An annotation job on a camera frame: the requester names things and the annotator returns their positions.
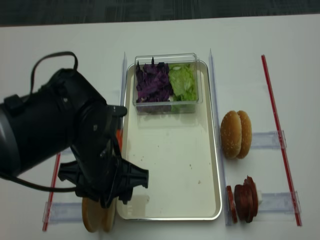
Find white cheese block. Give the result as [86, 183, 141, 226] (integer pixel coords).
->
[257, 190, 263, 206]

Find right red tape strip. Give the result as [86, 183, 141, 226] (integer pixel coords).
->
[261, 54, 303, 227]

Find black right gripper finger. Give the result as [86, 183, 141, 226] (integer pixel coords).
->
[57, 160, 83, 197]

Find right sesame bun top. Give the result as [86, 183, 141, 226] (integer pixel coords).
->
[237, 110, 252, 159]

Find green lettuce leaves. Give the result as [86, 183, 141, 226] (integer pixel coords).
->
[168, 63, 198, 114]

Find sesame bun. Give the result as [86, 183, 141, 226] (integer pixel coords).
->
[237, 110, 252, 159]
[220, 110, 242, 159]

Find red bacon slice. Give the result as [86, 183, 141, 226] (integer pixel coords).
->
[226, 185, 238, 224]

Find clear long divider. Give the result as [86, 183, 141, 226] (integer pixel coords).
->
[116, 52, 127, 150]
[208, 49, 233, 226]

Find left red tape strip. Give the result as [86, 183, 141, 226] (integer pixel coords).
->
[42, 152, 61, 231]

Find right lower clear cross divider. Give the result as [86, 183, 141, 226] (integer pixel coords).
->
[258, 191, 301, 214]

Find brown meat patties stack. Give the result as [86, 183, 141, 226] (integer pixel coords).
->
[234, 176, 259, 223]

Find red tape strip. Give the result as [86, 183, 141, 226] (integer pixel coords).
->
[261, 54, 303, 227]
[42, 152, 61, 231]

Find left clear long divider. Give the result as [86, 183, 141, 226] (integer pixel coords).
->
[116, 52, 127, 150]

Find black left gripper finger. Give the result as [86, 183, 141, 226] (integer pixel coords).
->
[117, 159, 149, 203]

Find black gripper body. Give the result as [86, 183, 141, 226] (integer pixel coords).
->
[71, 104, 128, 202]

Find clear plastic salad container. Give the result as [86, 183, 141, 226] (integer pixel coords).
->
[132, 53, 203, 115]

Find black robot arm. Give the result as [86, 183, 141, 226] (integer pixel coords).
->
[0, 69, 149, 208]

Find large bottom bun half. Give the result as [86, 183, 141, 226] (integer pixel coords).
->
[81, 197, 107, 233]

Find right upper clear cross divider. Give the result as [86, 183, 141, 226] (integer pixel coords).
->
[250, 130, 287, 149]

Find metal serving tray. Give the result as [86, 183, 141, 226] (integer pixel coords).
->
[116, 62, 222, 221]

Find purple cabbage shreds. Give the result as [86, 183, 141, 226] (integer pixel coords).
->
[135, 60, 173, 104]

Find left sesame bun top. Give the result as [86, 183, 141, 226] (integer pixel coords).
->
[220, 110, 242, 159]

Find right clear long divider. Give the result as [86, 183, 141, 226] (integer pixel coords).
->
[208, 49, 233, 226]

